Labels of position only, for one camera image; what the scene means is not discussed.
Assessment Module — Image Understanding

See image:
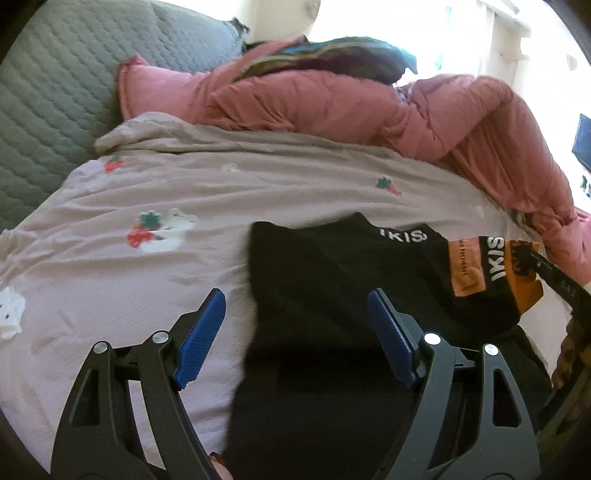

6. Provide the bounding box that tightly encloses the orange clothing tag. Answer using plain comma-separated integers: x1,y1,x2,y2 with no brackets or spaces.
448,236,544,317

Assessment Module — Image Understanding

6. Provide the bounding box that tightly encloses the black garment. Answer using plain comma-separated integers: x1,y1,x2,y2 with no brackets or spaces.
223,213,551,479

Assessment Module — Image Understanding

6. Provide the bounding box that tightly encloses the dark monitor screen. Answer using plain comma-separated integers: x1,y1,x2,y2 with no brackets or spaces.
572,114,591,171

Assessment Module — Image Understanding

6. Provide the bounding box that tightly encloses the mauve printed bed sheet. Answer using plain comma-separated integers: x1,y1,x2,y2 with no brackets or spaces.
1,114,534,468

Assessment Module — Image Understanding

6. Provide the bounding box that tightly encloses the pink quilted comforter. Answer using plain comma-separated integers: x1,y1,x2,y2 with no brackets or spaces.
117,42,590,284

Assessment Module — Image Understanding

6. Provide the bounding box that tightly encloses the multicolour striped blanket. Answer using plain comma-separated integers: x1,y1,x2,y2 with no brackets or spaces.
236,37,418,85

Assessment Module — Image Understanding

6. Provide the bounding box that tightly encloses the grey quilted headboard cushion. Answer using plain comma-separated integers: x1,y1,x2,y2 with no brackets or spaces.
1,1,247,229

